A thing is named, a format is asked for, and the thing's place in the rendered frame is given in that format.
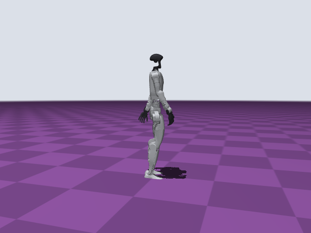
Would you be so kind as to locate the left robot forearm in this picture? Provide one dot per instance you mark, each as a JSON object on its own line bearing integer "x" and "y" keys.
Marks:
{"x": 149, "y": 104}

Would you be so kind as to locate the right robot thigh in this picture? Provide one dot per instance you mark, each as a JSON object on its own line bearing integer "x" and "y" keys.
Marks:
{"x": 159, "y": 128}

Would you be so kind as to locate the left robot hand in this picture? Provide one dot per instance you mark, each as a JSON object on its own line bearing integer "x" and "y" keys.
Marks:
{"x": 143, "y": 115}

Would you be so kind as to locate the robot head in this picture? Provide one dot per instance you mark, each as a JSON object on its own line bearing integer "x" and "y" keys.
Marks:
{"x": 156, "y": 58}

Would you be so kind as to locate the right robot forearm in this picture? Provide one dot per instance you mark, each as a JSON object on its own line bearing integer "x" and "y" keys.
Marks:
{"x": 163, "y": 101}

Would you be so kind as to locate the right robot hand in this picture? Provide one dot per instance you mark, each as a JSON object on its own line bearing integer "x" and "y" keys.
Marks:
{"x": 171, "y": 117}

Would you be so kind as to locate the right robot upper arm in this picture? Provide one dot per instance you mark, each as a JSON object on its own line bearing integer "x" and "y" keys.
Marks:
{"x": 156, "y": 81}

